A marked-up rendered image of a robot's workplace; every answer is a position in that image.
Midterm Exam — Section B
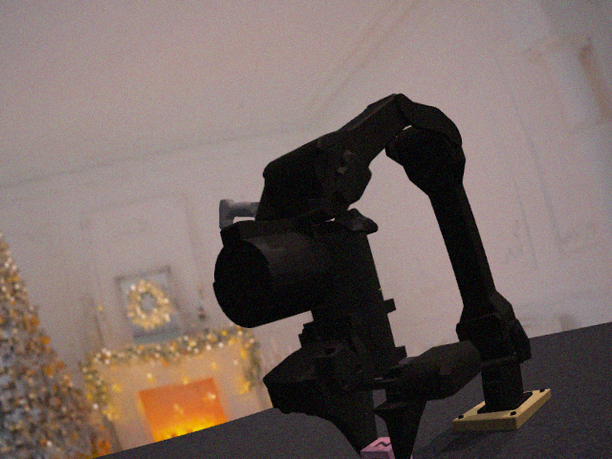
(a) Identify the pink labelled cube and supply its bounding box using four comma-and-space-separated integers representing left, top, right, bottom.
361, 437, 396, 459

